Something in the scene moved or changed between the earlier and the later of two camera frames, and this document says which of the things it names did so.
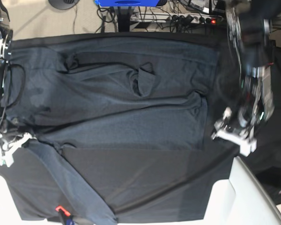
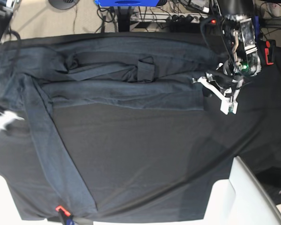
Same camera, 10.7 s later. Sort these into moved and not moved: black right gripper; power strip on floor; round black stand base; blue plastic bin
Moved: black right gripper
Not moved: round black stand base; blue plastic bin; power strip on floor
